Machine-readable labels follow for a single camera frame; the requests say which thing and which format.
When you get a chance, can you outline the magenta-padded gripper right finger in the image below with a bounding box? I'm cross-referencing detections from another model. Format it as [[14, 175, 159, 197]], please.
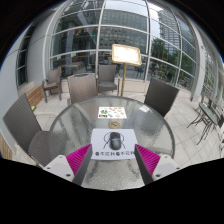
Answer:
[[133, 143, 183, 186]]

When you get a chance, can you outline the gold framed menu stand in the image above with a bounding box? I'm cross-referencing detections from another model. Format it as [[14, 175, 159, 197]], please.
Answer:
[[111, 43, 143, 98]]

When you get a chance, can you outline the white printed mouse pad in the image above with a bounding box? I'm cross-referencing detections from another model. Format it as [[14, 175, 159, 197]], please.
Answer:
[[90, 127, 139, 161]]

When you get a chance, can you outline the colourful laminated menu card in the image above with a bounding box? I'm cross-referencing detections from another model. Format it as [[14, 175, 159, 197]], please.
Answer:
[[97, 106, 128, 120]]

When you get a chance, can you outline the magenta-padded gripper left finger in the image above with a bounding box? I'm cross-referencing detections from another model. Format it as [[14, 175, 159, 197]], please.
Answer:
[[43, 143, 94, 186]]

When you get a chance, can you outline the round brass table ring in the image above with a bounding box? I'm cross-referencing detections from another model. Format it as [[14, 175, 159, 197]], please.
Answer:
[[107, 120, 121, 130]]

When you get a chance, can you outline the black computer mouse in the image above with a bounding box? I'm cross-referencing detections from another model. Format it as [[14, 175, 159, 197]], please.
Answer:
[[108, 131, 123, 151]]

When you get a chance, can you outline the black metal chair group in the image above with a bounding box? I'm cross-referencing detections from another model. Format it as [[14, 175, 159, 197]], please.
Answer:
[[186, 99, 224, 155]]

